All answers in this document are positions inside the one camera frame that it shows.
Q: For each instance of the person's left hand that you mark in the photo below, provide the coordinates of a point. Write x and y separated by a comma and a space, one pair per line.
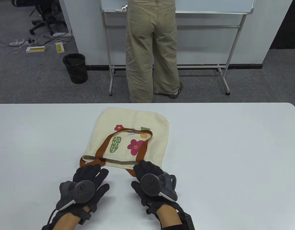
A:
100, 178

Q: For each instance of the person's right hand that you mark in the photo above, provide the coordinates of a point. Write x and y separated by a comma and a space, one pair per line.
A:
147, 167

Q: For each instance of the cream floral canvas bag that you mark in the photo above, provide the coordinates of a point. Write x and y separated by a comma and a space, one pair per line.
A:
152, 148

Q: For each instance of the person's right forearm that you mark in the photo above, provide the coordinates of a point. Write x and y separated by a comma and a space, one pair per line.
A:
167, 215

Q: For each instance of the person's left forearm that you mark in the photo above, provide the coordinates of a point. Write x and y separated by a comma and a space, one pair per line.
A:
66, 221

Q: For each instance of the right hand controller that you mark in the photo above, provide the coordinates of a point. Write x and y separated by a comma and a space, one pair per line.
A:
151, 185

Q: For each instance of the hand controller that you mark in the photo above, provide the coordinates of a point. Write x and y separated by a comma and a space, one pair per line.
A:
151, 185
83, 189

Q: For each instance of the left hand controller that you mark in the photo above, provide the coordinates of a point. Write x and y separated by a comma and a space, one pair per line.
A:
83, 189

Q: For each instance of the black mesh trash bin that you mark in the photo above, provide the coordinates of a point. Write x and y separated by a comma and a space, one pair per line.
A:
76, 69

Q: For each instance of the short yellow label power strip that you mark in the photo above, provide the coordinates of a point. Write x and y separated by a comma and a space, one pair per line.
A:
59, 47

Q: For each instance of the long yellow label power strip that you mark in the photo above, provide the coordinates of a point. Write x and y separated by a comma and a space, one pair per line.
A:
36, 49

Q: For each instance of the grey metal whiteboard stand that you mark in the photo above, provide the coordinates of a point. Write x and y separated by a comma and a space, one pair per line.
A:
234, 43

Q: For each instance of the white power strip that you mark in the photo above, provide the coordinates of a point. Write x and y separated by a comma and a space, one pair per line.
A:
16, 43

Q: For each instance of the small items on whiteboard tray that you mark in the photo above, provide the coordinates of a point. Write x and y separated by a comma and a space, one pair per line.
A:
124, 8

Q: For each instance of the black office chair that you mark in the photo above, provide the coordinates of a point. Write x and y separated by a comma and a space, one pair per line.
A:
45, 14

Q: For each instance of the whiteboard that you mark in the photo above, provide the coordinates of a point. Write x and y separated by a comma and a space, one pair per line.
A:
209, 4

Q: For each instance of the black left wrist camera module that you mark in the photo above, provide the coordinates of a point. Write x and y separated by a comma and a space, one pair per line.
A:
85, 215

